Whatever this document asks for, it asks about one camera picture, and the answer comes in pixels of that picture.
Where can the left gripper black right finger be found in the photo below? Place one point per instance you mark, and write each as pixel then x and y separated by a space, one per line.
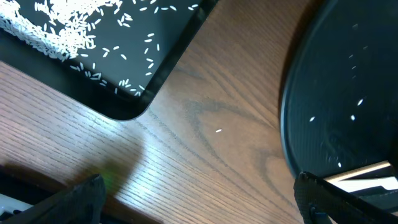
pixel 321 202

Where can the wooden chopstick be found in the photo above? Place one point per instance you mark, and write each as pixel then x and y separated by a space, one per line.
pixel 359 171

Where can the white plastic knife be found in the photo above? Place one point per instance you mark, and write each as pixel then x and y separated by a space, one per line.
pixel 388 183

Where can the black rectangular tray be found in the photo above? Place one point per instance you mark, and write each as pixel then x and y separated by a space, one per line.
pixel 99 98

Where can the pile of rice grains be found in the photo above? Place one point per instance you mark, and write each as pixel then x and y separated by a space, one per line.
pixel 118 44

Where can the round black tray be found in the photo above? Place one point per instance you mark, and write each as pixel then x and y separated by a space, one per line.
pixel 339 104

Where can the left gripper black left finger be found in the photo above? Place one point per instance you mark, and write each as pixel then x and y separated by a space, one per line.
pixel 79 204

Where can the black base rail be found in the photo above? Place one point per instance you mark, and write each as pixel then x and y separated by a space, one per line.
pixel 22 188

